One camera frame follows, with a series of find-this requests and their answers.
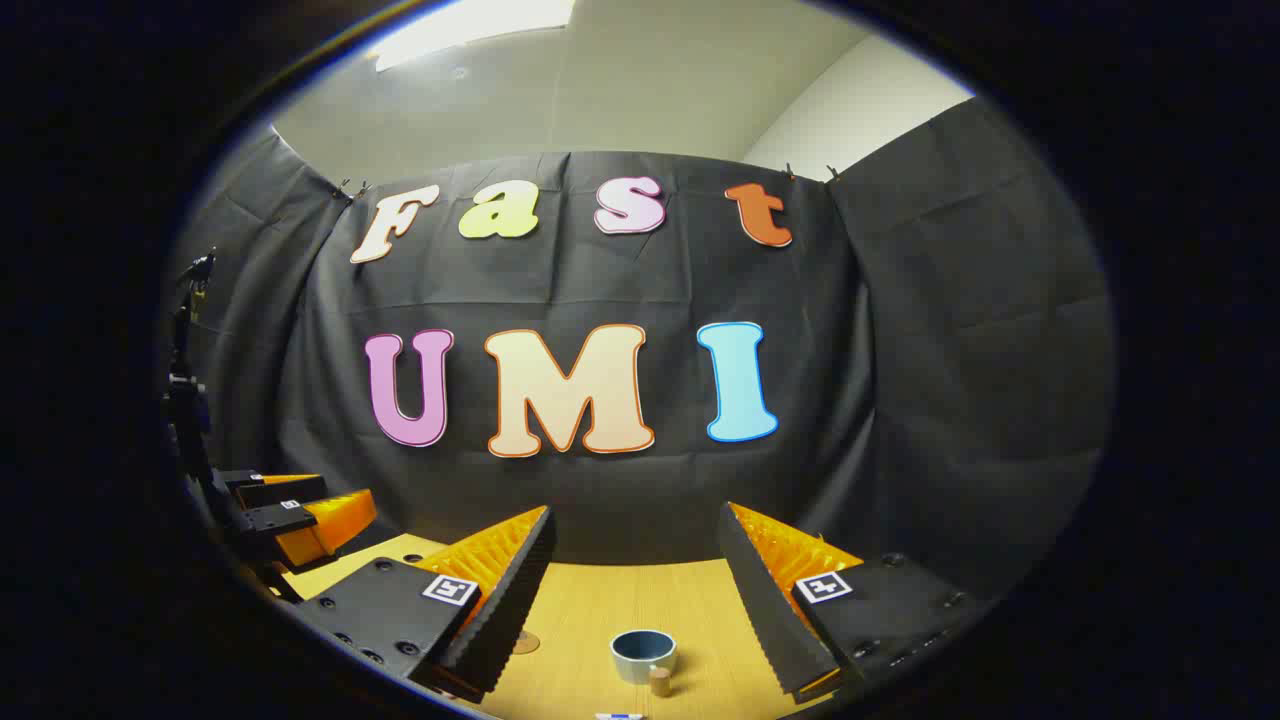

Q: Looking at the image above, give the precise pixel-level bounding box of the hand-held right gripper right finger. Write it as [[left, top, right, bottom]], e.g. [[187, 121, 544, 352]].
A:
[[717, 501, 993, 706]]

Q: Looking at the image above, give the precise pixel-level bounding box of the ceiling light panel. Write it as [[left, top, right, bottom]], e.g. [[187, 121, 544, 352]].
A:
[[373, 0, 578, 73]]

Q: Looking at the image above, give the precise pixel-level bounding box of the blue cup with wooden handle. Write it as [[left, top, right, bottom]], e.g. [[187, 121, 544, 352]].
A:
[[610, 629, 679, 699]]

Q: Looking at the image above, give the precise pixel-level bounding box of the wooden desktop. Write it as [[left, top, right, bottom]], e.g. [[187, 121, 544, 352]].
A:
[[280, 533, 833, 720]]

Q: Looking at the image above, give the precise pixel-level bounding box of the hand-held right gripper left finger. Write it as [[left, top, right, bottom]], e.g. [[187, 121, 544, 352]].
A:
[[295, 505, 557, 703]]

